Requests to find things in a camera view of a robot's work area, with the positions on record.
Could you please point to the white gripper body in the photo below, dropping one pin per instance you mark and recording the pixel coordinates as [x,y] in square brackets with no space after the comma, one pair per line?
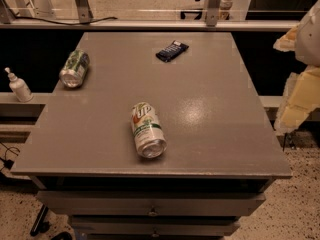
[309,39]

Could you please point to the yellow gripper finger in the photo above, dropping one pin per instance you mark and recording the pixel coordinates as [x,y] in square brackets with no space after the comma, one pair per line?
[287,42]
[301,96]

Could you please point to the white 7up can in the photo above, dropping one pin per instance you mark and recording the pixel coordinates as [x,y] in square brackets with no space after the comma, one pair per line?
[147,131]

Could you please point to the green soda can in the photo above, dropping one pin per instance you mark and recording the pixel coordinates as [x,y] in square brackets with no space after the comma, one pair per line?
[75,68]

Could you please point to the grey drawer cabinet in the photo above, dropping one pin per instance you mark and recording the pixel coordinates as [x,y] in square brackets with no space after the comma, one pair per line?
[221,154]

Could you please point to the white pump bottle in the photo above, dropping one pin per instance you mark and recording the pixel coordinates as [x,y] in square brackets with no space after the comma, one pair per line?
[19,87]

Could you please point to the metal frame bracket right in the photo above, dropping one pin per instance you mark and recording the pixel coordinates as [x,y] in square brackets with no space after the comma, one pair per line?
[211,8]

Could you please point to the metal frame bracket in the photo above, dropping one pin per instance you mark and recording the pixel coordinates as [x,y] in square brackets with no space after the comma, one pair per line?
[84,11]
[211,8]

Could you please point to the metal frame bracket left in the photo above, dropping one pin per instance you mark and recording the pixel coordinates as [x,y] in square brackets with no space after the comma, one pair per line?
[84,11]

